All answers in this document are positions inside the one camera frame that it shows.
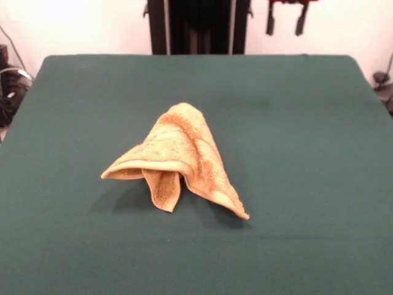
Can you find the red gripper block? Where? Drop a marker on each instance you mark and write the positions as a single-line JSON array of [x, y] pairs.
[[288, 2]]

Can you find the dark green tablecloth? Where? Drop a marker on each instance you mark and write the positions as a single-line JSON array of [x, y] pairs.
[[92, 230]]

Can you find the tan terry towel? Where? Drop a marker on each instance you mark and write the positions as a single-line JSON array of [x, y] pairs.
[[184, 153]]

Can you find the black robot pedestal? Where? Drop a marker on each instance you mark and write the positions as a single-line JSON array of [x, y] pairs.
[[199, 27]]

